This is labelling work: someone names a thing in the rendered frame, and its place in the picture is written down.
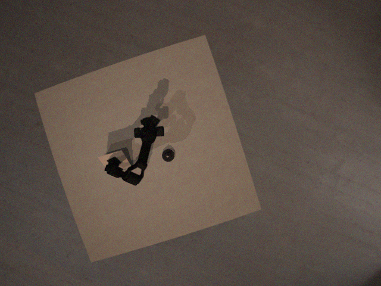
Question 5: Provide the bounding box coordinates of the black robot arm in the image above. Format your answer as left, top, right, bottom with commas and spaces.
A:
105, 115, 160, 185

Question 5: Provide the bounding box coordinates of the black round pedestal with silver shaft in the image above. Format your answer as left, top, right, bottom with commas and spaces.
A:
162, 150, 174, 162

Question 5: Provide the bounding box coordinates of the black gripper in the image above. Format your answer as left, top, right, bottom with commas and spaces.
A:
134, 126, 164, 138

